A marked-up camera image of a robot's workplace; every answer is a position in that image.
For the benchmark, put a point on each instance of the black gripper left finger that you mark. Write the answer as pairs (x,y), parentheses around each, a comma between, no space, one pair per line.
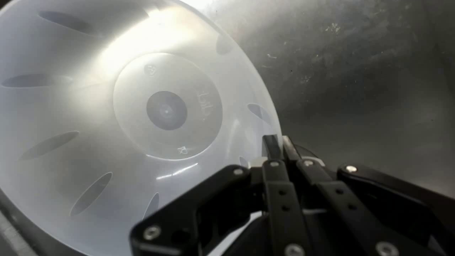
(222,208)

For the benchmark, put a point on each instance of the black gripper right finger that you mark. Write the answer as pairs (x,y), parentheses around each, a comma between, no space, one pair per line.
(369,208)

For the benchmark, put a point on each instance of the translucent white plastic bowl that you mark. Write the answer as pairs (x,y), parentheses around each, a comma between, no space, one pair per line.
(94,118)

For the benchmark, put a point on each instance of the stainless steel double sink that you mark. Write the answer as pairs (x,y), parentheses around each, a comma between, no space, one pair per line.
(359,80)

